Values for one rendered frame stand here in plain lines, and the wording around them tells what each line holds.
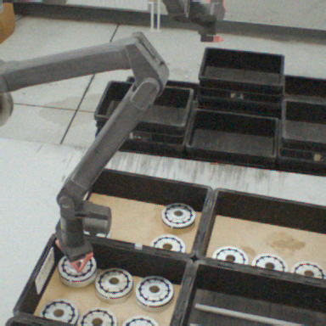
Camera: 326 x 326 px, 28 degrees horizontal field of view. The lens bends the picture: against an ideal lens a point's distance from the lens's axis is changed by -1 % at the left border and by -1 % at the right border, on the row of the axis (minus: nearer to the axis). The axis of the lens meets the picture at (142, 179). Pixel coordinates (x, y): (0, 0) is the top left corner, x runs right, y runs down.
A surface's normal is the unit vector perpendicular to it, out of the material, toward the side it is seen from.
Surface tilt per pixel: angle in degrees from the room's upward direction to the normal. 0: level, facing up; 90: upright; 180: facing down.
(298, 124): 0
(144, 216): 0
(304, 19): 90
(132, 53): 83
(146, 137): 90
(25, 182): 0
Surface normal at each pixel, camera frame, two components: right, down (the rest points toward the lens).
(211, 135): 0.00, -0.76
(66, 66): -0.21, 0.49
